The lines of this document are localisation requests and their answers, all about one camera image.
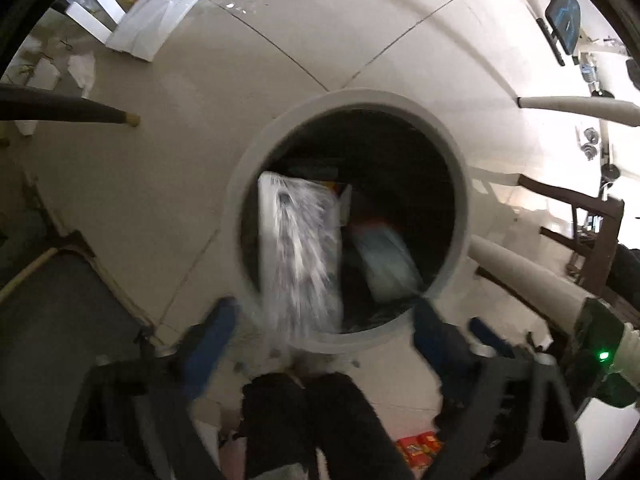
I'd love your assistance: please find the black table leg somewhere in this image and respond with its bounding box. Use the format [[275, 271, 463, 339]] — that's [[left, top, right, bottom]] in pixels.
[[0, 82, 142, 129]]

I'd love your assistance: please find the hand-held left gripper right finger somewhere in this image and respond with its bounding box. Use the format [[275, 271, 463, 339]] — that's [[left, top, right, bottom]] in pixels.
[[413, 301, 587, 480]]

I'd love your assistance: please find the grey round trash bin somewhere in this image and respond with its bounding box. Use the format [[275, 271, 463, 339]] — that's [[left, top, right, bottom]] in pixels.
[[223, 88, 473, 356]]

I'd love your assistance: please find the brown wooden chair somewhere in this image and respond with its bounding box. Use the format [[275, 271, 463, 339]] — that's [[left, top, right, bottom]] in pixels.
[[516, 174, 627, 297]]

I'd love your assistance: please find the person's left leg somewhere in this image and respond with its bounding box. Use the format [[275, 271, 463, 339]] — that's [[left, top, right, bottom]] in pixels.
[[241, 374, 321, 480]]

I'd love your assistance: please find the black bar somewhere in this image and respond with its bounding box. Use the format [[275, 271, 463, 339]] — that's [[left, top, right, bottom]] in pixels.
[[536, 17, 567, 67]]

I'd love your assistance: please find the dark tablet screen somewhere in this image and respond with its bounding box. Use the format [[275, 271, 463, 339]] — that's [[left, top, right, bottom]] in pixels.
[[544, 0, 584, 55]]

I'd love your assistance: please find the red snack packet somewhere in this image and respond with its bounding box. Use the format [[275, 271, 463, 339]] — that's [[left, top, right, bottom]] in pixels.
[[394, 432, 444, 470]]

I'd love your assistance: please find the person's right leg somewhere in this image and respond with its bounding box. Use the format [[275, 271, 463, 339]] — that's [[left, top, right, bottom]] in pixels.
[[304, 371, 417, 480]]

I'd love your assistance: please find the wooden stick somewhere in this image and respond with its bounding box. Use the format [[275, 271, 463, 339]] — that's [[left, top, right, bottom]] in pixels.
[[0, 247, 59, 303]]

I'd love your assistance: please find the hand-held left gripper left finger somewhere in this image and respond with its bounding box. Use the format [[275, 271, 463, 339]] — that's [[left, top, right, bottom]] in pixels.
[[60, 297, 241, 480]]

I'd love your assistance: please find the large white foam board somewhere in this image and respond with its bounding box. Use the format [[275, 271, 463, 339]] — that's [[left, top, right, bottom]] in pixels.
[[106, 0, 232, 63]]

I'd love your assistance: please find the light blue packet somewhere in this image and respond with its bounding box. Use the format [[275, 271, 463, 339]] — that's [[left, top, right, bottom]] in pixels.
[[349, 220, 425, 305]]

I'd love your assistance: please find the person's leg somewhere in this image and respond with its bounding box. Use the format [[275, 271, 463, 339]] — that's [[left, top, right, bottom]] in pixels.
[[241, 374, 321, 480], [304, 371, 417, 480]]

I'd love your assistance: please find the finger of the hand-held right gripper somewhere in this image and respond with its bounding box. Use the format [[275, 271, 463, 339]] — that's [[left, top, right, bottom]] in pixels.
[[468, 316, 556, 361]]

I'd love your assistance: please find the white paper scrap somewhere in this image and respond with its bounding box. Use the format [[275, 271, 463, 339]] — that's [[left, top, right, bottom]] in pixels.
[[25, 57, 62, 92], [66, 52, 97, 99]]

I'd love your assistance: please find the person's right forearm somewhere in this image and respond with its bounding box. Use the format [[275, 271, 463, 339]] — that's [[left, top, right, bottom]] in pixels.
[[606, 322, 640, 377]]

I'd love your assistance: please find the dark grey floor mat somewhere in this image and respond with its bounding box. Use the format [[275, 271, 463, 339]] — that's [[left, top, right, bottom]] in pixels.
[[0, 249, 153, 476]]

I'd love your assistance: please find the white table leg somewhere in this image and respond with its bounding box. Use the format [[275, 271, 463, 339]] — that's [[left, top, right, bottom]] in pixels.
[[517, 95, 640, 126], [469, 234, 601, 332]]

